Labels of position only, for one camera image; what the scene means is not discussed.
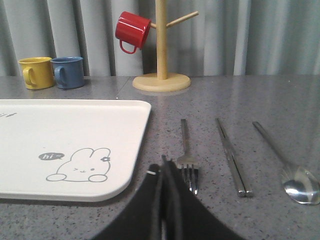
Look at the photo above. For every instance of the grey curtain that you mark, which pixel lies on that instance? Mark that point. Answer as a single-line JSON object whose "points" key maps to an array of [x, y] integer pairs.
{"points": [[228, 37]]}

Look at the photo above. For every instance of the wooden mug tree stand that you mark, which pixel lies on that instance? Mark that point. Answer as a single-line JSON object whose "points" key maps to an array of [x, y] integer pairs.
{"points": [[162, 80]]}

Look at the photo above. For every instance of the cream rabbit print tray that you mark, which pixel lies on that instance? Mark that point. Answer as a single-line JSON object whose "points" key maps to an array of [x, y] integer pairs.
{"points": [[69, 149]]}

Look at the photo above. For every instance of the silver metal spoon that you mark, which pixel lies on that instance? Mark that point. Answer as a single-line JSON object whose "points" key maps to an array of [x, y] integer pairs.
{"points": [[298, 183]]}

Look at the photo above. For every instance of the silver metal fork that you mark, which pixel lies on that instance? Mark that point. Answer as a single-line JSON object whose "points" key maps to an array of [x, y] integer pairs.
{"points": [[187, 164]]}

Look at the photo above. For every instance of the red enamel mug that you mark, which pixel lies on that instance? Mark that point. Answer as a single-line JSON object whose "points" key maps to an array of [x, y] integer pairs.
{"points": [[132, 29]]}

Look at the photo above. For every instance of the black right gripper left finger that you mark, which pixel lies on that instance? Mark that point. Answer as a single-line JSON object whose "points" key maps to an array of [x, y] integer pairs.
{"points": [[141, 218]]}

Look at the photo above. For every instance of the blue enamel mug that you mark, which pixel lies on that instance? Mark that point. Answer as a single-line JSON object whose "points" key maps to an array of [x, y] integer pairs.
{"points": [[68, 72]]}

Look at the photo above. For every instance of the yellow enamel mug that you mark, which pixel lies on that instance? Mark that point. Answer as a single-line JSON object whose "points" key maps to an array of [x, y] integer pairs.
{"points": [[37, 72]]}

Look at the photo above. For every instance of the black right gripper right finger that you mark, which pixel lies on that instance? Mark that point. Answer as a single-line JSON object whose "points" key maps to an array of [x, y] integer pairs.
{"points": [[186, 218]]}

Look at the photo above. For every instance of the silver metal chopstick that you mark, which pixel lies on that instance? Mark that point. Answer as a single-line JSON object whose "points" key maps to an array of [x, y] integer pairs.
{"points": [[230, 157], [249, 192]]}

